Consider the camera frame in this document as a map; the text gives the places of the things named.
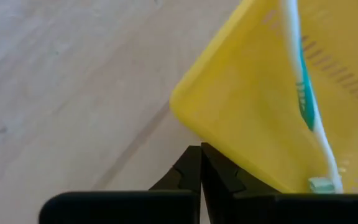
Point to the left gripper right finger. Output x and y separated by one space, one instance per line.
219 180

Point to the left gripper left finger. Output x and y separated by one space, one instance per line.
185 177

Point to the yellow slotted plastic basket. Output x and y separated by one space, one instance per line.
244 93

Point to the white toothbrush with green grip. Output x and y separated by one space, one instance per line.
304 102

